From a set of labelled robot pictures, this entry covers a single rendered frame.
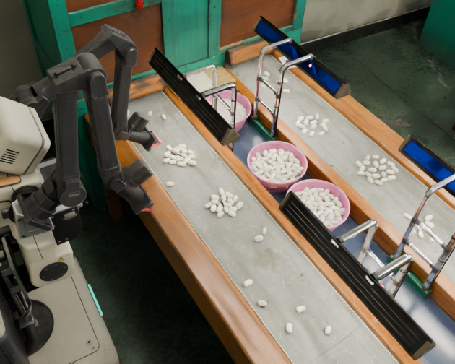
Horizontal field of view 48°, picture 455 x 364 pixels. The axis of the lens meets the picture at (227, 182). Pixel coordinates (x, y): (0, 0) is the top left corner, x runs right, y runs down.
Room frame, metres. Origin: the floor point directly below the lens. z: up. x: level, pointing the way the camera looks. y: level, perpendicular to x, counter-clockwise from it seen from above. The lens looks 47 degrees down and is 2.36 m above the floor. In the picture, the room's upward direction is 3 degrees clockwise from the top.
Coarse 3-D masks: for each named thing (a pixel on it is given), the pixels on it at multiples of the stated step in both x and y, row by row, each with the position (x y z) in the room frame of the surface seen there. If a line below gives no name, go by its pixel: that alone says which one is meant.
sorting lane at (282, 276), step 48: (144, 96) 2.05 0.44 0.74; (192, 144) 1.72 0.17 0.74; (192, 192) 1.42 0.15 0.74; (240, 192) 1.44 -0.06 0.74; (240, 240) 1.19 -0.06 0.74; (288, 240) 1.20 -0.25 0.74; (240, 288) 0.97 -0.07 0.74; (288, 288) 0.99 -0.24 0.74; (288, 336) 0.80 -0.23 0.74; (336, 336) 0.81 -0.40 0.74
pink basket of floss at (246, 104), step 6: (228, 90) 2.10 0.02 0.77; (210, 96) 2.07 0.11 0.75; (222, 96) 2.09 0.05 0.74; (228, 96) 2.09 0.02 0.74; (240, 96) 2.07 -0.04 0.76; (240, 102) 2.06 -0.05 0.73; (246, 102) 2.03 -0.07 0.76; (246, 108) 2.01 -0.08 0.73; (246, 114) 1.98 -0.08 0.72; (240, 126) 1.90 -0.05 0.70
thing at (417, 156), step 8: (408, 136) 1.44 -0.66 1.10; (408, 144) 1.41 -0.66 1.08; (416, 144) 1.40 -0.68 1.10; (424, 144) 1.39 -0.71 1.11; (408, 152) 1.39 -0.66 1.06; (416, 152) 1.38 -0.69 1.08; (424, 152) 1.36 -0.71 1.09; (432, 152) 1.35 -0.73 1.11; (416, 160) 1.35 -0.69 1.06; (424, 160) 1.34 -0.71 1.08; (432, 160) 1.33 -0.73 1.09; (440, 160) 1.31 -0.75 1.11; (424, 168) 1.32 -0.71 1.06; (432, 168) 1.31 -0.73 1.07; (440, 168) 1.29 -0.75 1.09; (448, 168) 1.28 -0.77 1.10; (432, 176) 1.28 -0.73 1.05; (440, 176) 1.27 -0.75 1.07; (448, 184) 1.24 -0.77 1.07; (448, 192) 1.22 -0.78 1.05
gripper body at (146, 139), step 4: (144, 128) 1.64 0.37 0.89; (140, 132) 1.57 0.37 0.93; (144, 132) 1.59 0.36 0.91; (148, 132) 1.61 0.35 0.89; (140, 136) 1.56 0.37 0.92; (144, 136) 1.57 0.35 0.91; (148, 136) 1.59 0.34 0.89; (152, 136) 1.59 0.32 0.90; (140, 140) 1.56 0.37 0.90; (144, 140) 1.57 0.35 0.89; (148, 140) 1.58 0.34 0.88; (152, 140) 1.57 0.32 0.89; (156, 140) 1.57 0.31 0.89; (144, 144) 1.57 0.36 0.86; (148, 144) 1.57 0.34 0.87; (144, 148) 1.56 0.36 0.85; (148, 148) 1.55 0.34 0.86
